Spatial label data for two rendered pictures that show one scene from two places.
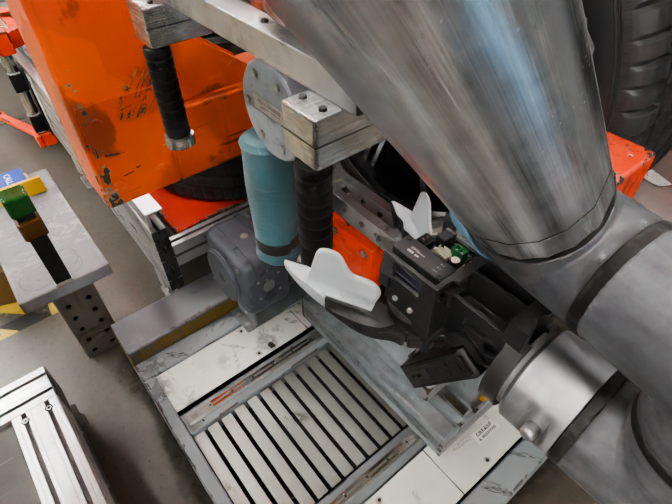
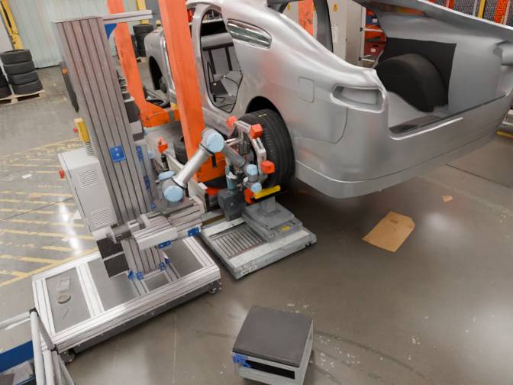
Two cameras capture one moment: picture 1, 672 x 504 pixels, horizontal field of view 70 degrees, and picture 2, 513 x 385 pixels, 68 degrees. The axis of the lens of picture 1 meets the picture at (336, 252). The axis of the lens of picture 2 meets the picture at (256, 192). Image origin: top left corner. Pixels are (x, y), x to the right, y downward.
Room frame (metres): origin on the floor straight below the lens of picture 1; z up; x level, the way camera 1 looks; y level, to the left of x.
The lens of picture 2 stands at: (-2.27, -0.66, 2.16)
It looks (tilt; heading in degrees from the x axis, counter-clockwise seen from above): 29 degrees down; 11
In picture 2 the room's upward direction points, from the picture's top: 5 degrees counter-clockwise
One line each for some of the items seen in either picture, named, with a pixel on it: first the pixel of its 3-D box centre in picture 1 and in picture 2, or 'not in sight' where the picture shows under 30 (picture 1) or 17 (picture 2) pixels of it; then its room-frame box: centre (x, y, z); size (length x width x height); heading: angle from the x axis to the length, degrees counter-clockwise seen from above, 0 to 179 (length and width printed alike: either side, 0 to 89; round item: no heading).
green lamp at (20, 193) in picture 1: (17, 202); not in sight; (0.63, 0.53, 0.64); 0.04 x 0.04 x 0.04; 39
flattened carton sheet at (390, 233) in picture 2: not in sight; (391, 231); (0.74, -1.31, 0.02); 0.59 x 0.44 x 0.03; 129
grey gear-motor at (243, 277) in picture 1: (296, 255); (240, 201); (0.88, 0.10, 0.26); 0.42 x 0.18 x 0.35; 129
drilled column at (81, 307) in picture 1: (72, 290); not in sight; (0.80, 0.68, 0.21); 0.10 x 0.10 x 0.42; 39
